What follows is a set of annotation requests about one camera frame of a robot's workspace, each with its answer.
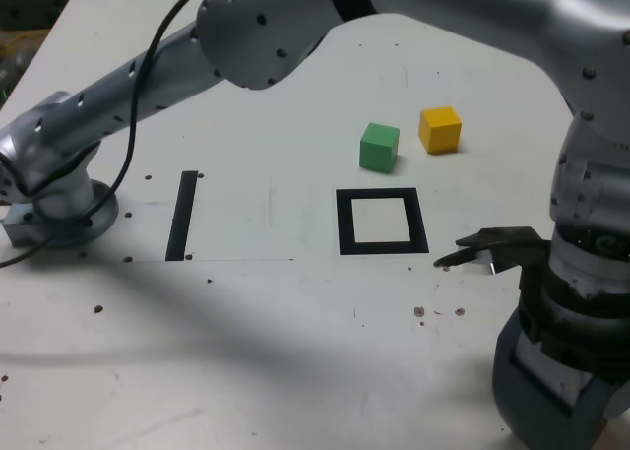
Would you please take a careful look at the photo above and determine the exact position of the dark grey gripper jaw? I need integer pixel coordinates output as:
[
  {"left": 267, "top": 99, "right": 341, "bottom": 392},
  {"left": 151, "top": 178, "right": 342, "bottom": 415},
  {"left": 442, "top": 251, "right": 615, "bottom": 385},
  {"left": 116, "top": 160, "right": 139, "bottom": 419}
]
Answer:
[{"left": 492, "top": 310, "right": 607, "bottom": 450}]

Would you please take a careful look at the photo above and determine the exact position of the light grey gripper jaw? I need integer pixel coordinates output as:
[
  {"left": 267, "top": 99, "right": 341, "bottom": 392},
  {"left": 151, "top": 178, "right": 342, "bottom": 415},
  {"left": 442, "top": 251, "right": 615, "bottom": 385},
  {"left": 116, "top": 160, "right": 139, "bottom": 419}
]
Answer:
[{"left": 604, "top": 370, "right": 630, "bottom": 422}]

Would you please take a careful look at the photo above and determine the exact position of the yellow cube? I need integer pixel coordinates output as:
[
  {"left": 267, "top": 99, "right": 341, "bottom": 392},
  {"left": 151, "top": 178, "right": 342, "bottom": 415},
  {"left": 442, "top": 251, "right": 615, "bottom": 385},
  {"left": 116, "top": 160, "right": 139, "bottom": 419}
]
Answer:
[{"left": 417, "top": 105, "right": 463, "bottom": 156}]

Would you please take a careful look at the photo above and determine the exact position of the green cube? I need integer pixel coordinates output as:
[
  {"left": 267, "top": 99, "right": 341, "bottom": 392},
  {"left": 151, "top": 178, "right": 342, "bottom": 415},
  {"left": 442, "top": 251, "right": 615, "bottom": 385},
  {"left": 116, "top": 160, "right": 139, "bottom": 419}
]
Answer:
[{"left": 358, "top": 122, "right": 401, "bottom": 174}]

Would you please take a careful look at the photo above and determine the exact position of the black tape square outline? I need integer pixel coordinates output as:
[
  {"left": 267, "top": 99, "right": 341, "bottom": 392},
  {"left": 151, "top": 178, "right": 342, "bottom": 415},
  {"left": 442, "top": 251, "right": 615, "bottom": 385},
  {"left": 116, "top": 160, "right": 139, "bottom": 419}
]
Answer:
[{"left": 335, "top": 187, "right": 430, "bottom": 257}]

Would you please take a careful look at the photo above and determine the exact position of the black tape strip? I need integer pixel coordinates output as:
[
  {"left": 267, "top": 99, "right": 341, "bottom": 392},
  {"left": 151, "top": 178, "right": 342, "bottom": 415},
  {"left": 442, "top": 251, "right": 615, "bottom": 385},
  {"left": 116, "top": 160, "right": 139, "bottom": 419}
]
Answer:
[{"left": 164, "top": 170, "right": 200, "bottom": 263}]

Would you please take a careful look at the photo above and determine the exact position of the black gripper camera mount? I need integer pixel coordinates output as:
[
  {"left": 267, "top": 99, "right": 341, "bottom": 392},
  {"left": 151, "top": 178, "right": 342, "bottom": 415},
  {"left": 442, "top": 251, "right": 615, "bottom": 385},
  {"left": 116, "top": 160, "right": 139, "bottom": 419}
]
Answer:
[{"left": 432, "top": 226, "right": 553, "bottom": 277}]

